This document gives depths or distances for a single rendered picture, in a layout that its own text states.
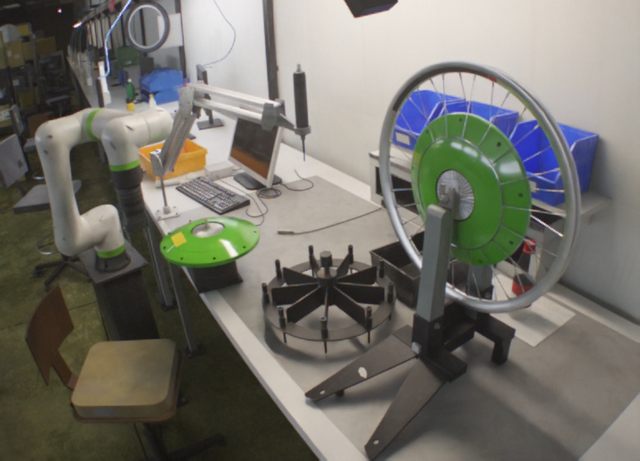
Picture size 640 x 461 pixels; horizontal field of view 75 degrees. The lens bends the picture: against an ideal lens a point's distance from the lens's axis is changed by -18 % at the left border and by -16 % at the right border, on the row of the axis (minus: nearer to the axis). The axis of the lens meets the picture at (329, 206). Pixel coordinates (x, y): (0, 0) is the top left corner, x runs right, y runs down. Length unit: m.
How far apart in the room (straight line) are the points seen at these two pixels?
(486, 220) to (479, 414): 0.43
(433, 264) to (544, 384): 0.43
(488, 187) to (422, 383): 0.43
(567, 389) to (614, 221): 0.52
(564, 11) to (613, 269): 0.75
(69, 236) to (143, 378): 0.58
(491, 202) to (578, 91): 0.62
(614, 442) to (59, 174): 1.79
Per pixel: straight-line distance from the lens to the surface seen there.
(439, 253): 0.97
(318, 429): 1.07
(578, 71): 1.44
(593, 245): 1.52
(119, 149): 1.38
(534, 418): 1.12
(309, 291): 1.32
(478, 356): 1.25
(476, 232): 0.96
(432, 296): 1.01
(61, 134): 1.74
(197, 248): 1.43
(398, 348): 1.13
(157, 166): 2.03
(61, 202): 1.83
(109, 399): 1.70
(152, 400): 1.64
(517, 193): 0.90
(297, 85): 1.43
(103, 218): 1.94
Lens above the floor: 1.73
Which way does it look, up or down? 24 degrees down
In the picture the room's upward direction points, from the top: 3 degrees counter-clockwise
